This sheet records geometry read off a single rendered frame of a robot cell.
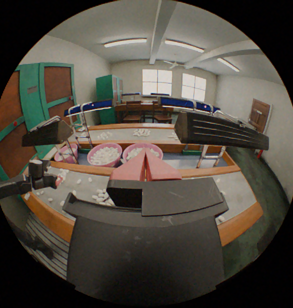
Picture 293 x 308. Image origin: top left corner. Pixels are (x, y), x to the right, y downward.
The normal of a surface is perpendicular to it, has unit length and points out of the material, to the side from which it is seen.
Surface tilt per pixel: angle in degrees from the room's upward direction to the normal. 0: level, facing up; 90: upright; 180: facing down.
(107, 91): 90
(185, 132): 58
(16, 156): 90
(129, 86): 90
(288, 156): 90
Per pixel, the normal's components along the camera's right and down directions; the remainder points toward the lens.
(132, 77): 0.00, 0.60
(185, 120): -0.03, 0.08
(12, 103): 1.00, 0.02
